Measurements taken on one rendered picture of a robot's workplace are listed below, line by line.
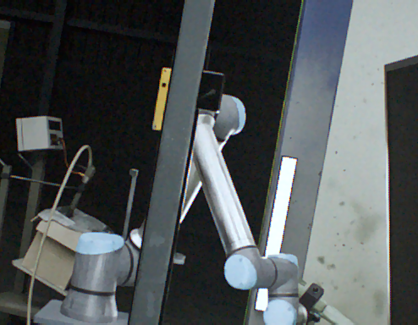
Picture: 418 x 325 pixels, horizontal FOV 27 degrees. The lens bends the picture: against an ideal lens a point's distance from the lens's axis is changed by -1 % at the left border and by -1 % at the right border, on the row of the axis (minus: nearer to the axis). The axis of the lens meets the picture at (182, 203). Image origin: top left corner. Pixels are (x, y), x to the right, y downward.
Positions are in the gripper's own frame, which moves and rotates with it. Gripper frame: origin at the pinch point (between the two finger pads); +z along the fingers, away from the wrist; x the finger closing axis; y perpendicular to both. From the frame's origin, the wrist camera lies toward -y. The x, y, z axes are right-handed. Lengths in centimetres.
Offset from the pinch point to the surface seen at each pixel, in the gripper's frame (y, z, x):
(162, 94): -34, 51, -112
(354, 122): -65, 65, -39
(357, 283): -10, 77, -6
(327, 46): -84, 56, -63
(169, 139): -27, -133, -11
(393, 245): -31.4, 26.1, 6.2
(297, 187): -30, 62, -44
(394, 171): -53, 21, -6
